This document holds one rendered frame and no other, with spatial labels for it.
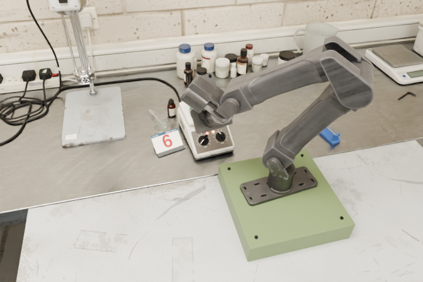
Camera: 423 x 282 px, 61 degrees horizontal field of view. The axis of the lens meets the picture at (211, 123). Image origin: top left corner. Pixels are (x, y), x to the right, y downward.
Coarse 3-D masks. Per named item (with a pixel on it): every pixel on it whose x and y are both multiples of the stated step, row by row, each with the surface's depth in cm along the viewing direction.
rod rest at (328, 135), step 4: (320, 132) 120; (324, 132) 119; (328, 132) 119; (324, 136) 118; (328, 136) 118; (332, 136) 118; (336, 136) 115; (328, 140) 117; (332, 140) 116; (336, 140) 116; (340, 140) 116; (332, 144) 116
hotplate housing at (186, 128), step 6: (180, 108) 118; (180, 114) 116; (180, 120) 118; (186, 126) 112; (192, 126) 111; (186, 132) 112; (186, 138) 114; (192, 138) 109; (192, 144) 109; (192, 150) 110; (216, 150) 109; (222, 150) 110; (228, 150) 111; (198, 156) 108; (204, 156) 109; (210, 156) 110
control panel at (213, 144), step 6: (192, 132) 110; (210, 132) 111; (216, 132) 111; (228, 132) 112; (210, 138) 110; (228, 138) 111; (198, 144) 108; (210, 144) 109; (216, 144) 110; (222, 144) 110; (228, 144) 110; (198, 150) 108; (204, 150) 108; (210, 150) 108
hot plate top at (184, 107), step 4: (180, 104) 116; (184, 104) 116; (184, 108) 115; (188, 108) 115; (184, 112) 113; (188, 112) 113; (184, 116) 113; (188, 116) 112; (188, 120) 110; (192, 120) 110; (188, 124) 110; (192, 124) 109
